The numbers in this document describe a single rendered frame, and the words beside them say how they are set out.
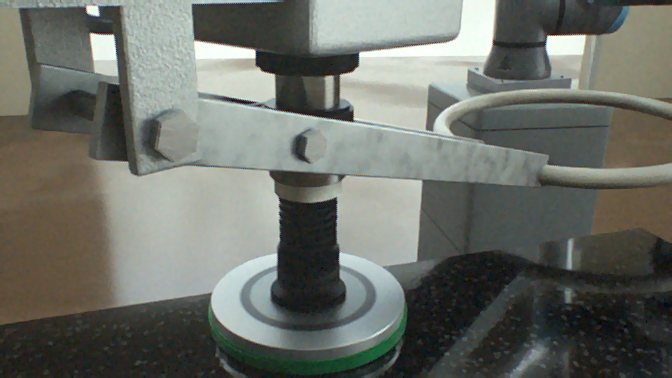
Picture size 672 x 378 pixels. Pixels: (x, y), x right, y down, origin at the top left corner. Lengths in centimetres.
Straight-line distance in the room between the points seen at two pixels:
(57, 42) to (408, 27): 28
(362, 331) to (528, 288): 25
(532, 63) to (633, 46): 510
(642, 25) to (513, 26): 515
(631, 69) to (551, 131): 520
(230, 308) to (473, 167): 34
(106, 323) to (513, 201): 123
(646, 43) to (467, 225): 539
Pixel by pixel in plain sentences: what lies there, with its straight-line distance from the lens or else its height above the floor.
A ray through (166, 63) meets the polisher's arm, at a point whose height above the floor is 111.
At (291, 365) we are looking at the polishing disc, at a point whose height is 82.
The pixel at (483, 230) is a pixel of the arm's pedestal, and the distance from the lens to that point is 167.
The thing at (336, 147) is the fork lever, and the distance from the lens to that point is 53.
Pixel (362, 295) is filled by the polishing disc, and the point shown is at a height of 83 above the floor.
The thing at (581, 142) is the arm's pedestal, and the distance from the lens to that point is 172.
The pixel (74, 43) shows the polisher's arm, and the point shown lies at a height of 111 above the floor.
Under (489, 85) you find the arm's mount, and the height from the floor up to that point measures 88.
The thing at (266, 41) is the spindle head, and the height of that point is 111.
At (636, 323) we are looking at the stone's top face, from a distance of 74.
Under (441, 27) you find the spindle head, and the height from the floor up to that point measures 112.
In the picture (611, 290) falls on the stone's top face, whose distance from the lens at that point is 80.
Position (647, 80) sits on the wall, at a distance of 698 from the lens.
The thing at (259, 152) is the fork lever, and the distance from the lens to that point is 47.
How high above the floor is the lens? 116
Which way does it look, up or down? 20 degrees down
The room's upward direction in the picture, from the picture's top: 1 degrees clockwise
